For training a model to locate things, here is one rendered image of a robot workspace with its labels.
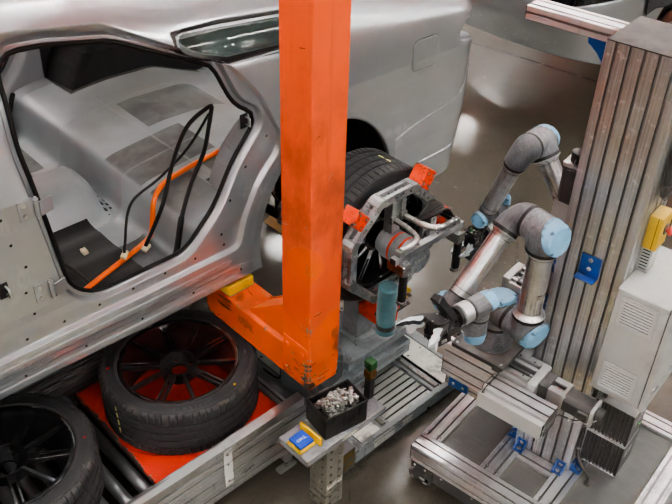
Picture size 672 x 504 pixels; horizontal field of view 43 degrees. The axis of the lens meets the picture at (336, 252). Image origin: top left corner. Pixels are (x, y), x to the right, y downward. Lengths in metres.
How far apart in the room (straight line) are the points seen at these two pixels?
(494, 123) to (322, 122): 3.91
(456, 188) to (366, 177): 2.25
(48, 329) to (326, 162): 1.17
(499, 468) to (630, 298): 1.04
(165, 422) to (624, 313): 1.76
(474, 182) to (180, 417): 3.05
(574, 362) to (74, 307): 1.86
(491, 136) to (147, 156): 3.11
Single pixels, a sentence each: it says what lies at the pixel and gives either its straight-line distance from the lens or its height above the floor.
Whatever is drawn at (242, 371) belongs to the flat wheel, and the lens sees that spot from 3.56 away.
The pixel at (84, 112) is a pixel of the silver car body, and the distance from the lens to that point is 4.42.
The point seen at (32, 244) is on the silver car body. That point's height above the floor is 1.32.
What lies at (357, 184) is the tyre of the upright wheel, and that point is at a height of 1.15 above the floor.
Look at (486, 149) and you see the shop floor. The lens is 6.20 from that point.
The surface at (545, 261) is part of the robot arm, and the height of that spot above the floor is 1.32.
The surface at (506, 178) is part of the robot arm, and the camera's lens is 3.54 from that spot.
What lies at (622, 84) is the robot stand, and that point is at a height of 1.90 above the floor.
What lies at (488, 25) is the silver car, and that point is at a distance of 5.98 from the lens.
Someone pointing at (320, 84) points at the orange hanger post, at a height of 1.85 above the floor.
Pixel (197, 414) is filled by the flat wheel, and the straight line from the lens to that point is 3.43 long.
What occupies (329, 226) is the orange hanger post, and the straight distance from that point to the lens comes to 2.99.
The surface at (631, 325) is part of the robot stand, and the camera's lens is 3.07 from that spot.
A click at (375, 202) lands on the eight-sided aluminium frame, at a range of 3.46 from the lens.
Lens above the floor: 3.01
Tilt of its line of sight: 37 degrees down
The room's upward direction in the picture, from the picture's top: 2 degrees clockwise
